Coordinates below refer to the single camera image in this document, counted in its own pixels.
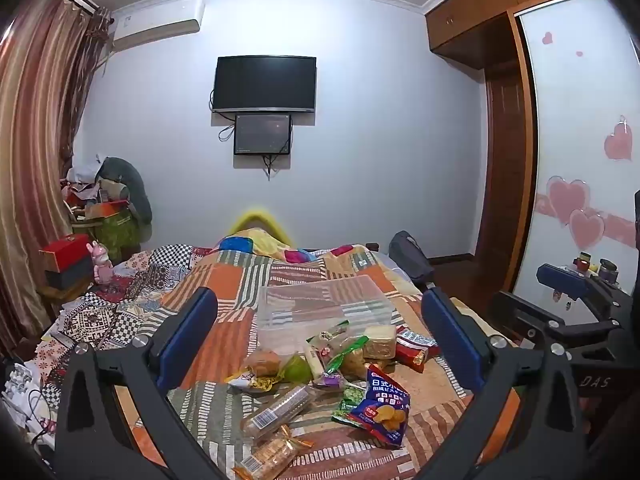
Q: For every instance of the white heart-decorated sliding door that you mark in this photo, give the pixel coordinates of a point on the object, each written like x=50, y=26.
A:
x=575, y=135

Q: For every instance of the green jelly cup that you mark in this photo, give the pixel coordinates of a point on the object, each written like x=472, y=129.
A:
x=297, y=369

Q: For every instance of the bun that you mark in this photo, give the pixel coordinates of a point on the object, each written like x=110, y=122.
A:
x=262, y=362

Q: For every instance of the grey backpack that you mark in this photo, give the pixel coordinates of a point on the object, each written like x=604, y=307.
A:
x=410, y=255

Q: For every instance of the clear cracker roll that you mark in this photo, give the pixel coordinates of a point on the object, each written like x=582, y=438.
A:
x=280, y=410

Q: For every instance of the bread slab packet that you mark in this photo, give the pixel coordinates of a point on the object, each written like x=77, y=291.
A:
x=380, y=342

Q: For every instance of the orange-edged pastry packet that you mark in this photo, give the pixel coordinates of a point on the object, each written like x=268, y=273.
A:
x=270, y=452

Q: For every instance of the red box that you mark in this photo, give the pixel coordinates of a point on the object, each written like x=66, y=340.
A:
x=65, y=252

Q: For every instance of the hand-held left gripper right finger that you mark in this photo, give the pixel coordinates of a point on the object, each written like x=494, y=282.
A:
x=450, y=340

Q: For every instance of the pile of clothes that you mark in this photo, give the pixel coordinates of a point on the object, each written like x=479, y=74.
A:
x=125, y=180

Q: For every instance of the green cardboard box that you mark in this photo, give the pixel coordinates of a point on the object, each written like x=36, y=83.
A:
x=117, y=235

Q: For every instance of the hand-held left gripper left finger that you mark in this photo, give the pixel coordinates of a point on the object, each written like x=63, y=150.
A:
x=187, y=332

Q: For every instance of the yellow blue patterned pillow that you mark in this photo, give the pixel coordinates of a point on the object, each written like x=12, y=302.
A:
x=255, y=242

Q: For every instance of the red snack packet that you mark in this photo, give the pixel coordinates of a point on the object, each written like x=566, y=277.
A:
x=417, y=339
x=412, y=358

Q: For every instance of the purple snack bar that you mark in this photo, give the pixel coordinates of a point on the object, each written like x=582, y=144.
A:
x=327, y=379

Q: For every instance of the wooden wardrobe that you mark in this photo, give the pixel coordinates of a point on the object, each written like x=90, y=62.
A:
x=465, y=25

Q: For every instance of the green-ended bread packet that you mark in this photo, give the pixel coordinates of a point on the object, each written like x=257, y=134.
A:
x=352, y=357

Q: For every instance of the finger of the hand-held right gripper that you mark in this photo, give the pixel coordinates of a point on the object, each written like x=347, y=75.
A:
x=562, y=280
x=520, y=315

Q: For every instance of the white printed cloth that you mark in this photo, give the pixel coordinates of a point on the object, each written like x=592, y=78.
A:
x=20, y=385

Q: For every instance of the patchwork quilt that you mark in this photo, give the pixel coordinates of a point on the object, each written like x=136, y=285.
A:
x=225, y=280

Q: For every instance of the small black wall monitor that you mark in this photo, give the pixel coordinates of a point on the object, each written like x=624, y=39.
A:
x=262, y=134

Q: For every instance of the dark box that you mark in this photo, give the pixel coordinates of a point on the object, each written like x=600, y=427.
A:
x=67, y=276

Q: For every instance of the blue chip bag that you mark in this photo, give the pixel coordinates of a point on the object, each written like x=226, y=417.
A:
x=382, y=410

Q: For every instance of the black wall television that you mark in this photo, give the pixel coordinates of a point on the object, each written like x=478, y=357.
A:
x=265, y=82

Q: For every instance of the striped curtain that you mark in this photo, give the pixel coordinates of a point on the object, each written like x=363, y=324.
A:
x=40, y=110

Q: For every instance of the clear plastic storage container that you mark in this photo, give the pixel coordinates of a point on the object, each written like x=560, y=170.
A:
x=320, y=305

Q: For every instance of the dark small jar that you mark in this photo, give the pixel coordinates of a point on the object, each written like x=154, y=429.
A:
x=608, y=269

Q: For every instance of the green pea packet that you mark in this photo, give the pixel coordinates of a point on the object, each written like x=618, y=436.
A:
x=350, y=401

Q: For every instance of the pink toy figure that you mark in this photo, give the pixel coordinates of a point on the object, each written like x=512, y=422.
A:
x=100, y=265

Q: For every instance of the white air conditioner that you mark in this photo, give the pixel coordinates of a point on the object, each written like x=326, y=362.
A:
x=160, y=22

